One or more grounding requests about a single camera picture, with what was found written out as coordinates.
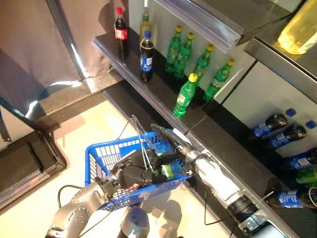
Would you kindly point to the large yellow tea bottle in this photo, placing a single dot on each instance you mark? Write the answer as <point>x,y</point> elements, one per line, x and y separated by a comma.
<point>297,32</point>

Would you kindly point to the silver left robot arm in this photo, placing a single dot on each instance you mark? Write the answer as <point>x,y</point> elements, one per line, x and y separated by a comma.
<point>74,215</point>

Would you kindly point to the blue plastic shopping basket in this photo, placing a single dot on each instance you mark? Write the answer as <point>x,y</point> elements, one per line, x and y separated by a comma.
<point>104,153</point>

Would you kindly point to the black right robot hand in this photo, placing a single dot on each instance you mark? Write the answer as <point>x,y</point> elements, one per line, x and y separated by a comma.
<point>180,146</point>

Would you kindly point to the dark low display platform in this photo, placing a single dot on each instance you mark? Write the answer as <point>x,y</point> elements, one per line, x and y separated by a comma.
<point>22,163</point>

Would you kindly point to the Coca-Cola bottle red cap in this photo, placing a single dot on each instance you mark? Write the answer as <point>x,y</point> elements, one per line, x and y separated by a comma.
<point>121,32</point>

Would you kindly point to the dark base step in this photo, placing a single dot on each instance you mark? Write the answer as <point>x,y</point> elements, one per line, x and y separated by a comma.
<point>69,99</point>

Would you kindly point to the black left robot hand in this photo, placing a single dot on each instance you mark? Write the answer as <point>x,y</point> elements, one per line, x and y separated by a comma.
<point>133,171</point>

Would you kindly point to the small yellow tea bottle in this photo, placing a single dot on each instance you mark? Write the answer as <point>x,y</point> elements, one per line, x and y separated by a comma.
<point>144,24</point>

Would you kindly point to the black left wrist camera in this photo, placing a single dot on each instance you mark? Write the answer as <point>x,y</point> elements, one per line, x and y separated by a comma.
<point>109,184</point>

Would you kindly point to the reflective metal side panel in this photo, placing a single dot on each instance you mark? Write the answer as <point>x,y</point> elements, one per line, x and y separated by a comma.
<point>32,44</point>

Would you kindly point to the green Sprite bottle yellow cap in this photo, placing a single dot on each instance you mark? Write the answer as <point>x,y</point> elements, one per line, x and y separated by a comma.
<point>173,52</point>
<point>169,171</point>
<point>184,99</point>
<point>201,63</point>
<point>182,59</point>
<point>218,81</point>

